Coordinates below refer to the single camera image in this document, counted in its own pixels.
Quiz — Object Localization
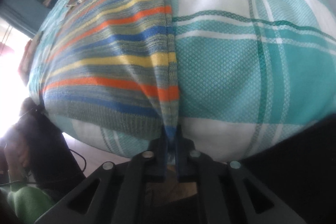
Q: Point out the multicolour striped knit sweater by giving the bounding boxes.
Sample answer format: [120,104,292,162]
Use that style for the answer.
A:
[39,0,179,141]

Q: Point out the green sleeve forearm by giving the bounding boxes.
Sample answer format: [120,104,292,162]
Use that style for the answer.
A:
[1,182,55,223]

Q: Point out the folded orange and grey clothes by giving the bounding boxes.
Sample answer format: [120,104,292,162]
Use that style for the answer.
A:
[18,39,38,86]

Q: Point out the teal white plaid bedspread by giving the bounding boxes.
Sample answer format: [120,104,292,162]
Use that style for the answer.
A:
[28,0,335,161]

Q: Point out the blue curtain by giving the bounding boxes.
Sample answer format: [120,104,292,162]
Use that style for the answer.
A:
[1,0,51,38]

